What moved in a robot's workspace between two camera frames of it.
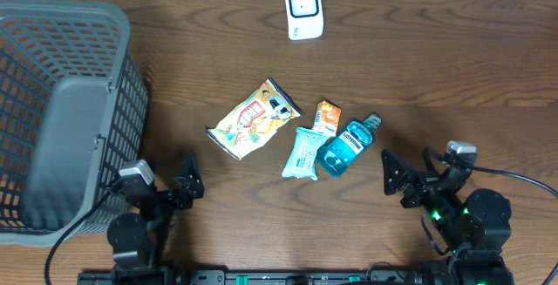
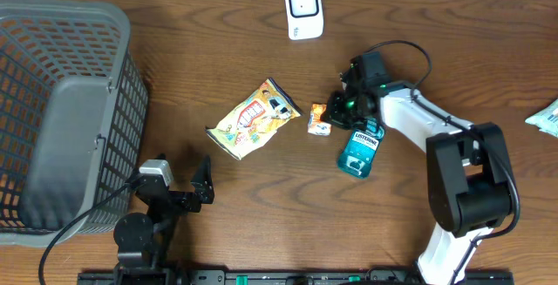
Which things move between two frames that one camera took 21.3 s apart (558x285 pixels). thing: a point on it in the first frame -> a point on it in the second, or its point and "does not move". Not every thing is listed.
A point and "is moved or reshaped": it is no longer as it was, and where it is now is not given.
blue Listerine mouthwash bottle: (337, 153) is moved or reshaped
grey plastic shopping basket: (74, 115) does not move
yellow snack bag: (254, 121) does not move
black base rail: (296, 277) does not move
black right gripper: (408, 175) -> (331, 116)
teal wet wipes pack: (301, 163) -> (546, 119)
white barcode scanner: (303, 10) does not move
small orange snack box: (328, 118) is moved or reshaped
